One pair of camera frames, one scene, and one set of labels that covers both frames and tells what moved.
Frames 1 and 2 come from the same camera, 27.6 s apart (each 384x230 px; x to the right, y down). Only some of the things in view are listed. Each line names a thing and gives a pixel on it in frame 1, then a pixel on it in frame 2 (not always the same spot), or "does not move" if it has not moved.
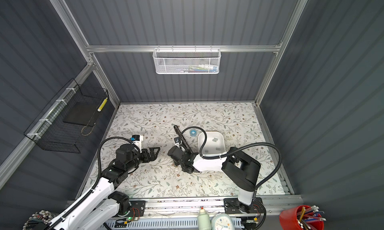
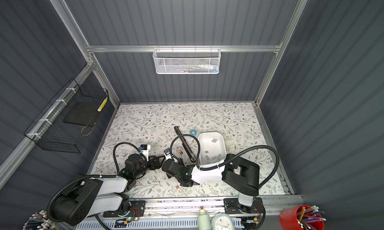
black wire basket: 68,120 does not move
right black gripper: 175,163 to 168,175
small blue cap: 193,132 does not move
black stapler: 183,141 does not move
